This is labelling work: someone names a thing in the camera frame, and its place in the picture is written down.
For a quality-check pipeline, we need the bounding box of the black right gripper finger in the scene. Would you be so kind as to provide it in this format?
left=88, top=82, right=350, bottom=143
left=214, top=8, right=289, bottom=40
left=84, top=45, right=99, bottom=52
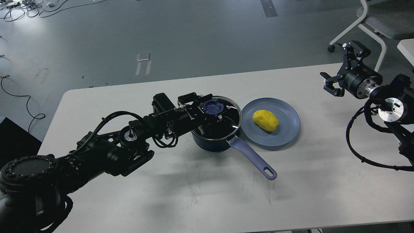
left=320, top=72, right=345, bottom=97
left=338, top=41, right=371, bottom=73

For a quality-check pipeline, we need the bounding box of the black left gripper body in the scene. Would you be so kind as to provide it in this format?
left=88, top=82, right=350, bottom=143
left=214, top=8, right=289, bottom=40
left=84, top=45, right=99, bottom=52
left=168, top=103, right=205, bottom=133

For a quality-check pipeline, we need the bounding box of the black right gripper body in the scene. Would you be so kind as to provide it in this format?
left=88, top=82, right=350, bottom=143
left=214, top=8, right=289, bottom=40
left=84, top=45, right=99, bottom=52
left=343, top=65, right=383, bottom=99

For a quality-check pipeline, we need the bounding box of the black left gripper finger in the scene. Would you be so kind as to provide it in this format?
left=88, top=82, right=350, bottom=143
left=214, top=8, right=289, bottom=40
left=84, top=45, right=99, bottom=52
left=194, top=115, right=232, bottom=136
left=178, top=92, right=213, bottom=106

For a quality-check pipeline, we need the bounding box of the glass pot lid purple knob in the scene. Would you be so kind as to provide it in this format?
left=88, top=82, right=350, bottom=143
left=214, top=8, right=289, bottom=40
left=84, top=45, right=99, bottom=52
left=194, top=96, right=242, bottom=140

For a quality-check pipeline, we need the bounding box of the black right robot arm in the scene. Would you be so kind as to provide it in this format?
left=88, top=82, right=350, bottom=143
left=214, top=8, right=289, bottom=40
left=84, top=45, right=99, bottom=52
left=320, top=41, right=414, bottom=172

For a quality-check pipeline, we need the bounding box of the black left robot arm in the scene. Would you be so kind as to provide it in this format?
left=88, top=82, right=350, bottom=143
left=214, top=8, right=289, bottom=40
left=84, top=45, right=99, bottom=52
left=1, top=93, right=227, bottom=233

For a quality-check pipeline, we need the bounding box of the white table edge right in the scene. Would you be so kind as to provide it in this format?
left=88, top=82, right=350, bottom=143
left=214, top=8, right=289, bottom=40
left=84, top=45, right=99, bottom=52
left=397, top=39, right=414, bottom=66

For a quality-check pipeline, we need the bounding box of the white office chair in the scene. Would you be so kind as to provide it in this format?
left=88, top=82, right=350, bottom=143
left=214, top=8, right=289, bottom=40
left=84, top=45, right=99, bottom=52
left=327, top=0, right=414, bottom=72

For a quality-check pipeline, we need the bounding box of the light blue plate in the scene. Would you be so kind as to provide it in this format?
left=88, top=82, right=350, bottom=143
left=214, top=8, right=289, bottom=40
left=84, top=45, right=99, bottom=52
left=241, top=97, right=300, bottom=147

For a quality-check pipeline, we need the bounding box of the black box at left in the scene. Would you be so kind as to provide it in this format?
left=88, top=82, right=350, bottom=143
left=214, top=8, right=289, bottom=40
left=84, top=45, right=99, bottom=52
left=0, top=117, right=42, bottom=168

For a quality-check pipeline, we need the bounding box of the dark blue saucepan purple handle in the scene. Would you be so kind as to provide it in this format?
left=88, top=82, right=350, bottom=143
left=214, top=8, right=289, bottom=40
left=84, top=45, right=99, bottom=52
left=191, top=96, right=278, bottom=181

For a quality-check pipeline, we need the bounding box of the cable bundle on floor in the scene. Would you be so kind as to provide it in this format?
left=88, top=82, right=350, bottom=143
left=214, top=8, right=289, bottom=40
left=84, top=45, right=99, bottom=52
left=0, top=0, right=107, bottom=21

